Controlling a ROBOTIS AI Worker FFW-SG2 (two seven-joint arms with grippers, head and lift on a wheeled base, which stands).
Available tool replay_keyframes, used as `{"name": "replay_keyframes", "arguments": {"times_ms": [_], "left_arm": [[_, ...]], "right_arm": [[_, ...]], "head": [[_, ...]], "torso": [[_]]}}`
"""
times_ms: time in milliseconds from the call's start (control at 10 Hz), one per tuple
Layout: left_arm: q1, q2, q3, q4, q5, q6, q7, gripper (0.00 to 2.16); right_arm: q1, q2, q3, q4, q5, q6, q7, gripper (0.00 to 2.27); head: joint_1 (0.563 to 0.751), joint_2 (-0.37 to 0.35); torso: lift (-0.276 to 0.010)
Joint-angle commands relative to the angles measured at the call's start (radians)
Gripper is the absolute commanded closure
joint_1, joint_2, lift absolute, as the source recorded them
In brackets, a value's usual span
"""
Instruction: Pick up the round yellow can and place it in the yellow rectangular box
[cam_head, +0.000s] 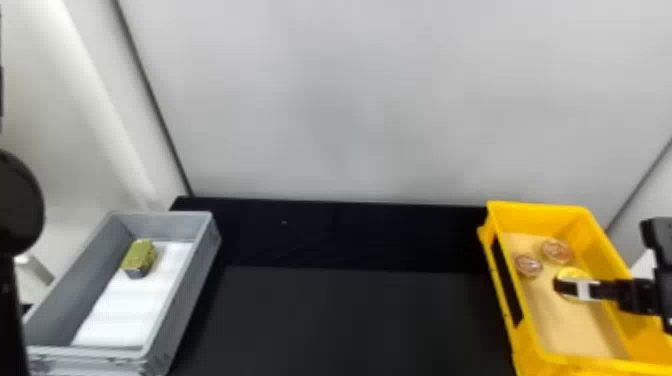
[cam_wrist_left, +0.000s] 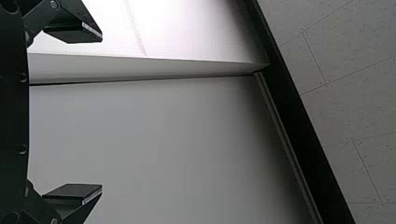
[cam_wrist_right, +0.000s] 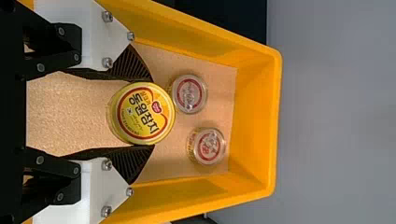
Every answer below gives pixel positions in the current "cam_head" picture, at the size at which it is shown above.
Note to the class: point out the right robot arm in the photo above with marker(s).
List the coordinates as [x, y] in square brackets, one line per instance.
[666, 310]

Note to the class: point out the grey crate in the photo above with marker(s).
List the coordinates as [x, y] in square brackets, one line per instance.
[68, 294]

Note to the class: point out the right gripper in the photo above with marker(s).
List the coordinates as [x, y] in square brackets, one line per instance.
[630, 295]

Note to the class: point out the white foam pad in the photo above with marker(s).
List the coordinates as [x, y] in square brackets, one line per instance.
[131, 310]

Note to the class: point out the gold block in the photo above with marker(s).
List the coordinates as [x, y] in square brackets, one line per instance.
[139, 258]

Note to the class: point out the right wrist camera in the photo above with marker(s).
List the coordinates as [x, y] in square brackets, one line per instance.
[659, 233]

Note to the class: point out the yellow box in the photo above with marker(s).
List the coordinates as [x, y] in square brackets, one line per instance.
[577, 336]

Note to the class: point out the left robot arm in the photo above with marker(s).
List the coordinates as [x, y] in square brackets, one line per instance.
[16, 210]

